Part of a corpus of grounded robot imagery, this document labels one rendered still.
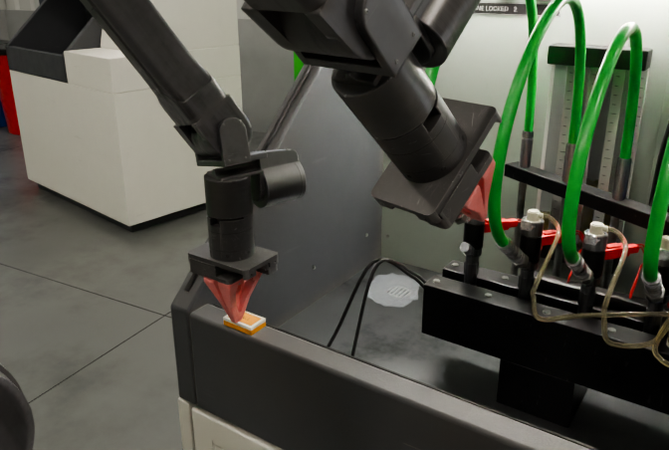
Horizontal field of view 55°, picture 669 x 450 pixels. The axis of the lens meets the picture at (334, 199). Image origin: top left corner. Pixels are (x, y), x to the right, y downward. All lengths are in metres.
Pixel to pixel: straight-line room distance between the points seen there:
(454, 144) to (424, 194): 0.04
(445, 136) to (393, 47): 0.10
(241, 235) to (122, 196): 2.93
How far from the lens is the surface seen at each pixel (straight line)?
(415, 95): 0.44
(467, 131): 0.50
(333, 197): 1.16
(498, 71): 1.16
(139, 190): 3.72
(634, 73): 0.91
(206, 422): 1.02
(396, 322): 1.13
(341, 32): 0.37
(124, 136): 3.61
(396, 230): 1.32
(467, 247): 0.90
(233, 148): 0.76
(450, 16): 0.46
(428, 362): 1.03
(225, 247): 0.80
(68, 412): 2.45
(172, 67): 0.75
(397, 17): 0.39
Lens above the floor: 1.40
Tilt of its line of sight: 20 degrees down
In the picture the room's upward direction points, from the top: straight up
